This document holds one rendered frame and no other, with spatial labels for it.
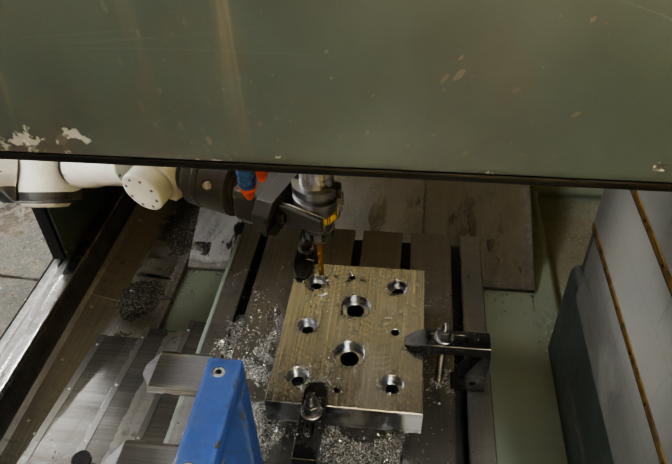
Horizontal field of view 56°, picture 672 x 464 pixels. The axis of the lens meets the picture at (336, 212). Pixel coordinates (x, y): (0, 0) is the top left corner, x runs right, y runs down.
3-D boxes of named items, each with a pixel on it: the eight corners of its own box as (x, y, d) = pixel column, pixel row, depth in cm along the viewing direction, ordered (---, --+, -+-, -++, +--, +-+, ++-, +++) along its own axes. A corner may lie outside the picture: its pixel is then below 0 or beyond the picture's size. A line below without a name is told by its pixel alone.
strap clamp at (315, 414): (296, 499, 89) (288, 443, 80) (310, 417, 99) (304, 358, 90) (319, 502, 89) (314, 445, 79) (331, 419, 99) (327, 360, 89)
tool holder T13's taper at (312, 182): (324, 194, 76) (322, 148, 72) (292, 185, 78) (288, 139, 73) (340, 175, 79) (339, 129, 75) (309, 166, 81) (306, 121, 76)
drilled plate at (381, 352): (267, 419, 95) (264, 400, 91) (299, 281, 117) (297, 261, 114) (420, 433, 92) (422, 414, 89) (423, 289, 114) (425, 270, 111)
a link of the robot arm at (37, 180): (141, 201, 98) (68, 198, 109) (141, 135, 98) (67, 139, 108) (81, 202, 89) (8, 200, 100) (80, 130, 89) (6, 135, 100)
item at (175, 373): (137, 392, 67) (135, 388, 67) (153, 353, 72) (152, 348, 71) (200, 398, 67) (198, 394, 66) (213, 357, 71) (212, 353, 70)
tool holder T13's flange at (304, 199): (327, 217, 77) (326, 201, 75) (284, 203, 79) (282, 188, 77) (349, 188, 81) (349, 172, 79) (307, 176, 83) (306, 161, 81)
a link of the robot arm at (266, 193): (263, 196, 75) (181, 172, 79) (270, 255, 81) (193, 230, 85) (311, 143, 84) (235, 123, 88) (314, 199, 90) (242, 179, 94)
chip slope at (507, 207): (166, 319, 153) (142, 239, 136) (233, 160, 204) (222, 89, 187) (542, 347, 143) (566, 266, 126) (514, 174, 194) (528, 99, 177)
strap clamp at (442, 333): (402, 385, 103) (406, 326, 94) (403, 369, 106) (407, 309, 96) (483, 392, 102) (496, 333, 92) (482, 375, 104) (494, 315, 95)
